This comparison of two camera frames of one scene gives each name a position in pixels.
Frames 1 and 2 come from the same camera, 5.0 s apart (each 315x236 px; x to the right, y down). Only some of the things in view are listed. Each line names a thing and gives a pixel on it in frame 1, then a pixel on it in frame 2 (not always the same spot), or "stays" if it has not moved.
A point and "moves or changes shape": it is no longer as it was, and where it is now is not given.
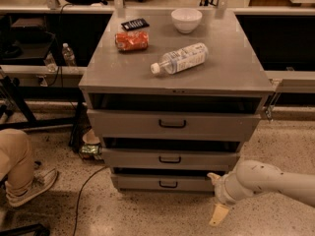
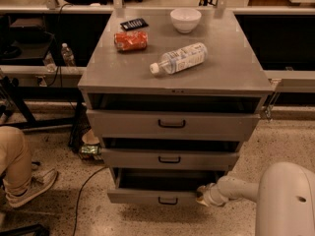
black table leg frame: [48, 93] stays
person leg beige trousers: [17, 166] stays
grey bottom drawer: [161, 182] moves or changes shape
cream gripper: [223, 190] to [211, 194]
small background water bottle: [69, 57] stays
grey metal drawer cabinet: [173, 94] stays
